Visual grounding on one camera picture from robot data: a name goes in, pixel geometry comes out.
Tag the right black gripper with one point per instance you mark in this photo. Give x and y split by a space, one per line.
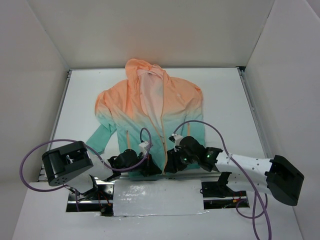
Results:
172 163

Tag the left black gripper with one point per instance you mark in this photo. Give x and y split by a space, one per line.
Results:
149 166

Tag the orange and teal zip jacket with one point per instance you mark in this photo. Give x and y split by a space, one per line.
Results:
148 98

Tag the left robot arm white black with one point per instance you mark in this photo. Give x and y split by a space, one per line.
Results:
75 166

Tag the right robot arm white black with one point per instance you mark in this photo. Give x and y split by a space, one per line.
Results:
274 176

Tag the silver foil covered panel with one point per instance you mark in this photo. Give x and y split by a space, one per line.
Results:
157 198

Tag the aluminium table frame rail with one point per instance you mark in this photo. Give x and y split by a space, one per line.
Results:
112 149

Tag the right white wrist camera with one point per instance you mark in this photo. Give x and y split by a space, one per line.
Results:
176 138

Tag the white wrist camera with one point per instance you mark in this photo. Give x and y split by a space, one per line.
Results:
176 138
145 147

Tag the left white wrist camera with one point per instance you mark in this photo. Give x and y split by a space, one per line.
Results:
145 147

